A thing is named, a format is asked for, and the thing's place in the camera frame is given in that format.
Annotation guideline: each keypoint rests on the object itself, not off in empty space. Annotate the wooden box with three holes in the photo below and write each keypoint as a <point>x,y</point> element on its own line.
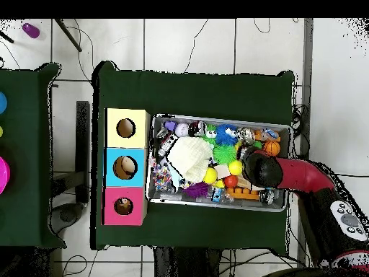
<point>125,167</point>

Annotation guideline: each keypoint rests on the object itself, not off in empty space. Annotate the plain yellow ball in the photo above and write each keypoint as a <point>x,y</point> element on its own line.
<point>235,167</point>

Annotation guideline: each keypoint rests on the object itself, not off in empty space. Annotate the purple spiky toy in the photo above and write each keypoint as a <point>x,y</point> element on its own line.
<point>198,189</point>

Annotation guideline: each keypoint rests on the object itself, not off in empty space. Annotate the small red ball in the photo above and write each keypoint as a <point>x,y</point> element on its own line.
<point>230,181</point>

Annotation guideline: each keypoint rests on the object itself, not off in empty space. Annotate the small purple bottle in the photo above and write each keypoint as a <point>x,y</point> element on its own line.
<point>30,30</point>

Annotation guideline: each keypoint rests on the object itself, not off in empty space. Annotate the green side table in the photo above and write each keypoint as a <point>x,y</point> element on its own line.
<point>34,156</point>

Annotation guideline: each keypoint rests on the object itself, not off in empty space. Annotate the black tripod leg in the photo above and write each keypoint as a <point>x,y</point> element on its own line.
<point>68,34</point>

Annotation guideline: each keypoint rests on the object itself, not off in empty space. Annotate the shallow clear mesh bin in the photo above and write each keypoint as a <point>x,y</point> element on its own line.
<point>164,199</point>

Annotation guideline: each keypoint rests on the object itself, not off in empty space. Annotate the orange toy basketball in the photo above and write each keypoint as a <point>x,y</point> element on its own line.
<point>271,148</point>

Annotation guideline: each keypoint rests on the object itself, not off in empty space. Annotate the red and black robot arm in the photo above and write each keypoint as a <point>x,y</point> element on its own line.
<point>300,176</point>

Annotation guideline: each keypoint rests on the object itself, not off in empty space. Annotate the blue disc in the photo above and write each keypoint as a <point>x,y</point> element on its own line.
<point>2,103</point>

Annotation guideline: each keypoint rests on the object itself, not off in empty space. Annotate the cream knitted cloth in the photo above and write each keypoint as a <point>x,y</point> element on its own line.
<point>190,158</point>

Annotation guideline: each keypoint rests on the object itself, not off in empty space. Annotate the pink disc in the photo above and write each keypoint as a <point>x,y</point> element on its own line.
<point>3,175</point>

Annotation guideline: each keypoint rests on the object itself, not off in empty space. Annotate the blue spiky ball with eyes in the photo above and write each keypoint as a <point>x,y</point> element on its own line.
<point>226,134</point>

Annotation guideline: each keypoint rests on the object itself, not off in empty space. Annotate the dark green table cloth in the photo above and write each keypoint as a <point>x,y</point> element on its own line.
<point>190,92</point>

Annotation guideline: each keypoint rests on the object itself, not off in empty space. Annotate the red crushed can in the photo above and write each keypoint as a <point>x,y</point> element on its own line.
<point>196,128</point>

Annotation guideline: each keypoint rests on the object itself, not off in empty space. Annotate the yellow smiley ball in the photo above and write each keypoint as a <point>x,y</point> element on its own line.
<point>210,175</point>

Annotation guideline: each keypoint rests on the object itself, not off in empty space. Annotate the green spiky ball with eyes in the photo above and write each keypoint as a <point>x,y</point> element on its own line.
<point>210,134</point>

